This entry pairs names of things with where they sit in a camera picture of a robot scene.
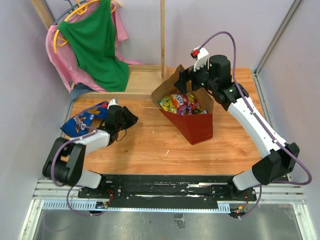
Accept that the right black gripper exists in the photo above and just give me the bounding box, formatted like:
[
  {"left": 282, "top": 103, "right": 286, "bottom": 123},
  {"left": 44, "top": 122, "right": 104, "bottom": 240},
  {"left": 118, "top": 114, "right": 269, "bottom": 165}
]
[{"left": 173, "top": 58, "right": 217, "bottom": 95}]

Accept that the yellow green candy bag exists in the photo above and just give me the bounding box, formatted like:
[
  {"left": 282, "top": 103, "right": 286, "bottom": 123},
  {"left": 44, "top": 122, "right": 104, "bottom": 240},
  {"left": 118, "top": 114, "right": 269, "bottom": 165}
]
[{"left": 158, "top": 95, "right": 178, "bottom": 114}]

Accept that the red brown paper bag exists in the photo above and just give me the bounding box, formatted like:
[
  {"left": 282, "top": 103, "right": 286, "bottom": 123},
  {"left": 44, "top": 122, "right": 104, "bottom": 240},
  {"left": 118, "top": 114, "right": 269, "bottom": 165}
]
[{"left": 151, "top": 64, "right": 214, "bottom": 145}]

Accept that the blue Doritos chip bag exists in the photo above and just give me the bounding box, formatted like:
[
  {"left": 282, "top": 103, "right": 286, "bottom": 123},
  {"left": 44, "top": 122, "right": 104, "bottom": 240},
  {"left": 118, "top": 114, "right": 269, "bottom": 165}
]
[{"left": 60, "top": 101, "right": 108, "bottom": 138}]

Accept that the purple Tops candy bag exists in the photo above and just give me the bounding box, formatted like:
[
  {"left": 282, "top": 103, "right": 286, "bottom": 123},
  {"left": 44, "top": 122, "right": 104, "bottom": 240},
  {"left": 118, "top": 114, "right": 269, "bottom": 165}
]
[{"left": 177, "top": 99, "right": 207, "bottom": 116}]

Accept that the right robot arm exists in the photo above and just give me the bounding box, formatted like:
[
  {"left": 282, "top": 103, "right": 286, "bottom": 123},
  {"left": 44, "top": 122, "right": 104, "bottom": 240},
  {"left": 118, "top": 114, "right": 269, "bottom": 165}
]
[{"left": 174, "top": 55, "right": 300, "bottom": 200}]

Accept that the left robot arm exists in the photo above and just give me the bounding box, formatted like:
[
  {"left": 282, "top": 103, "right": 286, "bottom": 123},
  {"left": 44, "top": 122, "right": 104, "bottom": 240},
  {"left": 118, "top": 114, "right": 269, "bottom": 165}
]
[{"left": 42, "top": 100, "right": 139, "bottom": 198}]

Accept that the orange Tops candy bag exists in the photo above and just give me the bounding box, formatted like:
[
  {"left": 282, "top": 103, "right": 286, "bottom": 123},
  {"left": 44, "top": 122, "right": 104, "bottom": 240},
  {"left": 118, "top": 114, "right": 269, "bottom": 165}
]
[{"left": 170, "top": 92, "right": 199, "bottom": 110}]

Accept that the wooden clothes rack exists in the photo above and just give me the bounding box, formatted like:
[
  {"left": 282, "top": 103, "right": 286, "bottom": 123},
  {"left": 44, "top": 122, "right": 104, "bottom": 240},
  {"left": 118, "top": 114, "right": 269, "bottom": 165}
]
[{"left": 31, "top": 0, "right": 168, "bottom": 101}]

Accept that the blue grey cloth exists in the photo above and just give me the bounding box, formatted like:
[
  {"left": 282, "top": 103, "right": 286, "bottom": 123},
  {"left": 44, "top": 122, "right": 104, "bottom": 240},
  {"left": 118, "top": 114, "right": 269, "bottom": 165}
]
[{"left": 70, "top": 83, "right": 94, "bottom": 102}]

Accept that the green shirt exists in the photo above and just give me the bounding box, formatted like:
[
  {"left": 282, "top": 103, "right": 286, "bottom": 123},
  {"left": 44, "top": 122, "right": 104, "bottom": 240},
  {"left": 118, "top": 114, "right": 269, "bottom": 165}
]
[{"left": 58, "top": 0, "right": 130, "bottom": 92}]

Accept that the pink shirt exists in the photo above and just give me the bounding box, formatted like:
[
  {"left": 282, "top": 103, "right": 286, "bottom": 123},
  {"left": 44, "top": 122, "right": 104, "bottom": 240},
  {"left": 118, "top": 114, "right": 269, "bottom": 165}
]
[{"left": 45, "top": 2, "right": 142, "bottom": 92}]

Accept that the yellow clothes hanger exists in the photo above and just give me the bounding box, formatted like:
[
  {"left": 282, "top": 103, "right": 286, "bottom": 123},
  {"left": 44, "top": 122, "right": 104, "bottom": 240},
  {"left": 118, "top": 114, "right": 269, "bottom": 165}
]
[{"left": 53, "top": 0, "right": 123, "bottom": 54}]

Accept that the dark green clothes hanger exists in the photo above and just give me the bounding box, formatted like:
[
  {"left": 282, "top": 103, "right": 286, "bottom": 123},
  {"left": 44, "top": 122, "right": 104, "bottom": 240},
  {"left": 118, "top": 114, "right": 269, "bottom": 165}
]
[{"left": 50, "top": 0, "right": 79, "bottom": 25}]

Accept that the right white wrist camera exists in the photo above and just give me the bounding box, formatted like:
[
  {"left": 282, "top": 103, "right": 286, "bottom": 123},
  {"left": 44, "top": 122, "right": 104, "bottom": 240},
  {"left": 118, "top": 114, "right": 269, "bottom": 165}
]
[{"left": 191, "top": 47, "right": 209, "bottom": 72}]

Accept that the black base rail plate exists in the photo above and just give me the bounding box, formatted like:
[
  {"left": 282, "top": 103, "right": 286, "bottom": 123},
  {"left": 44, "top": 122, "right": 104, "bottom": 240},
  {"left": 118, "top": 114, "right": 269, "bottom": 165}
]
[{"left": 78, "top": 174, "right": 257, "bottom": 211}]

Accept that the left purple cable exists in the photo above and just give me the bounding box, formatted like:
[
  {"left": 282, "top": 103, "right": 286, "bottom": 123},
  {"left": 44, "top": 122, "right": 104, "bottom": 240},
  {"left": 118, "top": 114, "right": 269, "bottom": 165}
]
[{"left": 49, "top": 126, "right": 108, "bottom": 217}]

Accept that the aluminium frame post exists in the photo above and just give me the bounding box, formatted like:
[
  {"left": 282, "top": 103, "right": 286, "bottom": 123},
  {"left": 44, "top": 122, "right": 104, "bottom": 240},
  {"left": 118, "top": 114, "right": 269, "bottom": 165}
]
[{"left": 254, "top": 0, "right": 305, "bottom": 75}]

